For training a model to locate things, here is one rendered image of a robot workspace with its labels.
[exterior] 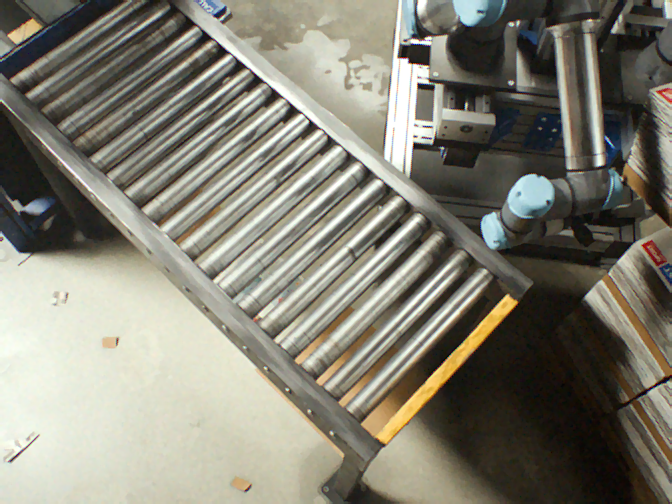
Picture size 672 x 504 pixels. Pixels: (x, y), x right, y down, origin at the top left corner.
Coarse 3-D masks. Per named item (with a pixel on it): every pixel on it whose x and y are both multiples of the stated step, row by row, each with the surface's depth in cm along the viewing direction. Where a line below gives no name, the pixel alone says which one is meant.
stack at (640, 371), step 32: (640, 256) 165; (640, 288) 170; (576, 320) 207; (608, 320) 189; (640, 320) 177; (544, 352) 234; (576, 352) 214; (608, 352) 197; (640, 352) 182; (576, 384) 222; (608, 384) 204; (640, 384) 188; (576, 416) 231; (608, 416) 211; (640, 448) 202
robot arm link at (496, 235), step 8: (488, 216) 144; (496, 216) 143; (488, 224) 144; (496, 224) 142; (544, 224) 144; (488, 232) 145; (496, 232) 142; (504, 232) 142; (512, 232) 141; (528, 232) 141; (536, 232) 144; (544, 232) 145; (488, 240) 146; (496, 240) 143; (504, 240) 143; (512, 240) 143; (520, 240) 144; (528, 240) 145; (496, 248) 144
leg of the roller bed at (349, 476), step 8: (344, 456) 160; (344, 464) 168; (352, 464) 159; (368, 464) 170; (344, 472) 177; (352, 472) 168; (360, 472) 163; (344, 480) 187; (352, 480) 177; (360, 480) 199; (336, 488) 212; (344, 488) 199; (352, 488) 201; (344, 496) 212
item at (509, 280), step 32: (192, 0) 193; (224, 32) 189; (256, 64) 185; (288, 96) 181; (320, 128) 178; (352, 160) 177; (384, 160) 175; (416, 192) 171; (448, 224) 168; (448, 256) 174; (480, 256) 165; (512, 288) 162
